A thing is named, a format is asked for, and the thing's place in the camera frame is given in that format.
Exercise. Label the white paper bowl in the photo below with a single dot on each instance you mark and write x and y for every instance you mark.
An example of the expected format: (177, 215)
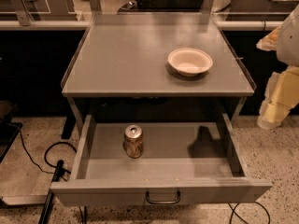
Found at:
(190, 62)

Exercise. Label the black drawer handle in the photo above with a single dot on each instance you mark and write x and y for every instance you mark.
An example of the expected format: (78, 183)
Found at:
(165, 199)

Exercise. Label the grey cabinet counter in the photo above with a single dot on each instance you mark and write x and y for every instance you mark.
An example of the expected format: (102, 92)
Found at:
(126, 55)

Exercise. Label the grey open drawer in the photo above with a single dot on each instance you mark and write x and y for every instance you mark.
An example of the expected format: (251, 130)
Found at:
(201, 160)

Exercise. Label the black power strip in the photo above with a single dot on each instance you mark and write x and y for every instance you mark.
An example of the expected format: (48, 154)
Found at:
(50, 196)

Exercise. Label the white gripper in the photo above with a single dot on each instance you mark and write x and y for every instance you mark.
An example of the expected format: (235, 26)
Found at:
(289, 42)

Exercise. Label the orange soda can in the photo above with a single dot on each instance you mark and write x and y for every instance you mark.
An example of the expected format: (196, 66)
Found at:
(133, 141)

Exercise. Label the dark object left edge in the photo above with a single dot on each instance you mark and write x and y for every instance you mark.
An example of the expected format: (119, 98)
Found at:
(8, 129)

